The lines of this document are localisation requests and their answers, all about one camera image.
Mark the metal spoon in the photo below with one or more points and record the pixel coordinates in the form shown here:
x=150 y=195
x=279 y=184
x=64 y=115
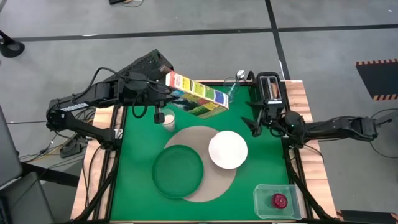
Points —
x=240 y=74

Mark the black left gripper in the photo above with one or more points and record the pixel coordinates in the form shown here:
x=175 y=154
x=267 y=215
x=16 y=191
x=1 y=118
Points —
x=157 y=88

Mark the black perforated crate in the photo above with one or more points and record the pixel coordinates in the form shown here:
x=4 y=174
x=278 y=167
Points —
x=146 y=63

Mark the round beige placemat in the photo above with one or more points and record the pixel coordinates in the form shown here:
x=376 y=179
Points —
x=192 y=137

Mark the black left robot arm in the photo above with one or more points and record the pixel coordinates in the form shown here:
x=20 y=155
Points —
x=84 y=127

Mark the glass of milk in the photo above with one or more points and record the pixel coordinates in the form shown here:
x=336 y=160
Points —
x=169 y=121

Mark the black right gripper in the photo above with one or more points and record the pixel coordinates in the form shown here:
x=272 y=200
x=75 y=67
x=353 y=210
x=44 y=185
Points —
x=272 y=119

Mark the clear drinking glass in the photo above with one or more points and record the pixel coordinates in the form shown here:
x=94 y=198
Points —
x=231 y=93

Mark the black stand base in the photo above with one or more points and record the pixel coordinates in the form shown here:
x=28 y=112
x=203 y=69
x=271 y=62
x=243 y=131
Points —
x=11 y=48

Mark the black toaster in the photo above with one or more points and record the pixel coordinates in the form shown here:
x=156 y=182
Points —
x=260 y=93

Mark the grey metal bracket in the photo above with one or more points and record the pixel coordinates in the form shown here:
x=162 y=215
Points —
x=388 y=119

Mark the black hazard-striped floor mat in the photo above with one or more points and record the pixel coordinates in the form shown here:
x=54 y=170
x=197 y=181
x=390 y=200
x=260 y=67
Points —
x=379 y=77
x=367 y=217

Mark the colourful cereal box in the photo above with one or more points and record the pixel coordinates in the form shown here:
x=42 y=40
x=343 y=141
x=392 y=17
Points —
x=199 y=93

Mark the red apple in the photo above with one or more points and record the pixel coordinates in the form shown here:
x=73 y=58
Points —
x=280 y=200

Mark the clear plastic container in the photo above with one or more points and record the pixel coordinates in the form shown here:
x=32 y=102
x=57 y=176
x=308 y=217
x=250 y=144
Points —
x=264 y=205

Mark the green plate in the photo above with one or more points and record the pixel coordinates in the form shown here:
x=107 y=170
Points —
x=178 y=171

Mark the black floor power supply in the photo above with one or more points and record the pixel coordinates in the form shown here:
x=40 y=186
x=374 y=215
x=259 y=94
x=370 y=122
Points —
x=71 y=149

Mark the green felt table mat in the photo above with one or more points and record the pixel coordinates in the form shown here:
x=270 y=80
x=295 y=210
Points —
x=136 y=186

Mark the white bowl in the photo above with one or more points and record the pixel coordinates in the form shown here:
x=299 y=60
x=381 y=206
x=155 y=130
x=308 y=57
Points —
x=228 y=150

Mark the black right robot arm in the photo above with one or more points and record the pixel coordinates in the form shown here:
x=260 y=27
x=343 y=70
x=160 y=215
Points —
x=335 y=126

